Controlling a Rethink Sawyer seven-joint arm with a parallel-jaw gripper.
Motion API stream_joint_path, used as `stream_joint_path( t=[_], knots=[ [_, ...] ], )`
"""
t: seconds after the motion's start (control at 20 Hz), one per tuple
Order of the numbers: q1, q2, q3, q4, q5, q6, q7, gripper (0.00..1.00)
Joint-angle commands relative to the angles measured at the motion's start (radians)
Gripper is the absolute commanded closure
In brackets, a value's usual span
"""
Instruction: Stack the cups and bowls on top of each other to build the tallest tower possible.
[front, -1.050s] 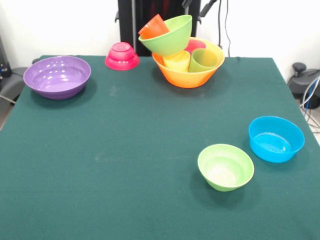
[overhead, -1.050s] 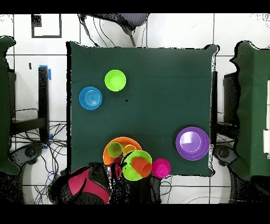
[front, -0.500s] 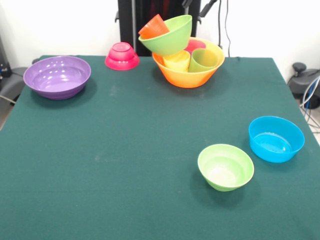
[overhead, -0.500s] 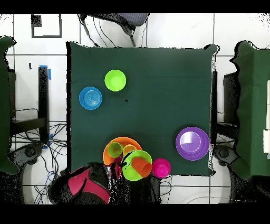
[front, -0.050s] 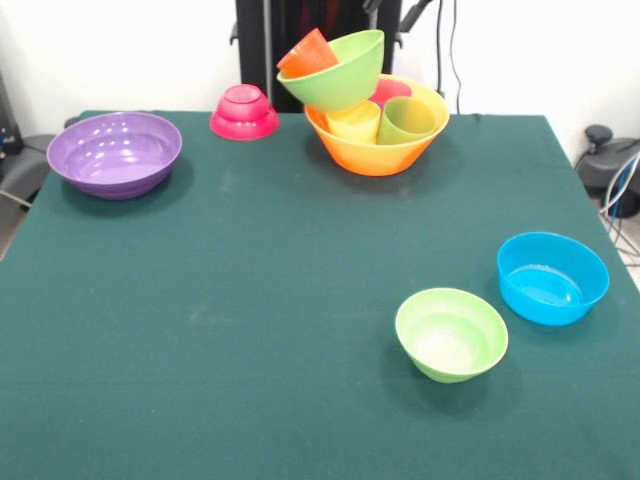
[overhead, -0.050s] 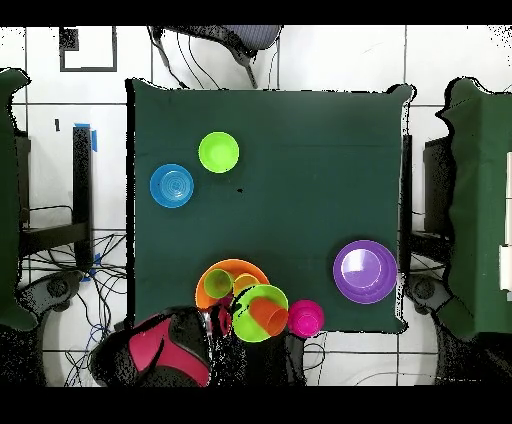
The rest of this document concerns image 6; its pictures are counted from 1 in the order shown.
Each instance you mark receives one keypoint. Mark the blue bowl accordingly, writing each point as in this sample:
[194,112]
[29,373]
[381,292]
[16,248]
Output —
[171,186]

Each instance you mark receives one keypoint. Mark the white box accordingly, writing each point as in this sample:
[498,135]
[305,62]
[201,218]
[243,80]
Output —
[506,268]

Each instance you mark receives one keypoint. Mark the green cloth covered side table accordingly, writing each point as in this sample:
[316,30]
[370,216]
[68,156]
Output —
[480,200]
[8,200]

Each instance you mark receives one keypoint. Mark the green cup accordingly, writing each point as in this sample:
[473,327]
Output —
[218,283]

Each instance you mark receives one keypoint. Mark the large green bowl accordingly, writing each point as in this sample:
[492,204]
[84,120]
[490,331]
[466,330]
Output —
[248,328]

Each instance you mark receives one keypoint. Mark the large orange bowl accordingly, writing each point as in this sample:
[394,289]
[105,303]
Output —
[248,267]

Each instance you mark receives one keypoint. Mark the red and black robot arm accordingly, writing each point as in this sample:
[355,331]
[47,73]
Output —
[168,352]

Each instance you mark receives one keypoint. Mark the red-orange cup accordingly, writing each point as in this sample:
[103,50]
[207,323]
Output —
[270,316]

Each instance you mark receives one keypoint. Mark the purple cup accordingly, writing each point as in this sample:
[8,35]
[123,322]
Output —
[224,302]

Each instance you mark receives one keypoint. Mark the black metal stand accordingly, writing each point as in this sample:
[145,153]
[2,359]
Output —
[82,180]

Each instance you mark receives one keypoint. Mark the purple bowl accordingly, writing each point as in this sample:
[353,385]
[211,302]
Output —
[364,272]

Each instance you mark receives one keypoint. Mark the grey office chair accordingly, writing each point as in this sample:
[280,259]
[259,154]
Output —
[252,38]

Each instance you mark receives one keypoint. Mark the blue tape strip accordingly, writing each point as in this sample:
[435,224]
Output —
[94,140]

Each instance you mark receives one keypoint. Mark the small green bowl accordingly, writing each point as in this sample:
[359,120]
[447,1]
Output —
[218,152]

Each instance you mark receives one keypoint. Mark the dark green table cloth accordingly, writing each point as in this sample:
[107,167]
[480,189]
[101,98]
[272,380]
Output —
[280,132]

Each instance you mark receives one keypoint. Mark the yellow cup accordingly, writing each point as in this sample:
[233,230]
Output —
[244,282]

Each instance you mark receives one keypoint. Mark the pink bowl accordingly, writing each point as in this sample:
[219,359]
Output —
[306,319]

